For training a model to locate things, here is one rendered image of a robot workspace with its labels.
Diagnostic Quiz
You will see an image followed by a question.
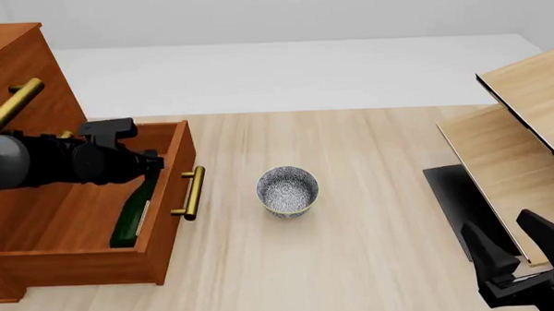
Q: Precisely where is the pale wooden panel rack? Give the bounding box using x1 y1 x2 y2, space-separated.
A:
431 44 554 272

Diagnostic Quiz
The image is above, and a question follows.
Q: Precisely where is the blue white patterned bowl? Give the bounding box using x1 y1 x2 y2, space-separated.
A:
254 164 321 221

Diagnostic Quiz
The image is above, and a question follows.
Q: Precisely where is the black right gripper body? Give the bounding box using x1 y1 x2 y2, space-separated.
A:
476 268 554 311

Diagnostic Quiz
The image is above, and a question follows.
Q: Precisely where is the wooden cabinet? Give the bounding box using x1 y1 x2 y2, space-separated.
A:
0 20 96 304

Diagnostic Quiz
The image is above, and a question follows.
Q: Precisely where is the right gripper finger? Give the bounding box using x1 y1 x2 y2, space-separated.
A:
515 207 554 269
461 219 522 285

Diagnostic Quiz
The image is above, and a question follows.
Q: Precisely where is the open wooden drawer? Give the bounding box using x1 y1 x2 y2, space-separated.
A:
0 120 202 293

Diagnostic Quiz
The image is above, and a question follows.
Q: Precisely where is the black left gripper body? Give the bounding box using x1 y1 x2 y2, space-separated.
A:
135 149 166 176

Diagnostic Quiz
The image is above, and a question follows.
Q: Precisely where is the dark green wine bottle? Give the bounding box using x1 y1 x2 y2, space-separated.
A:
106 170 164 250

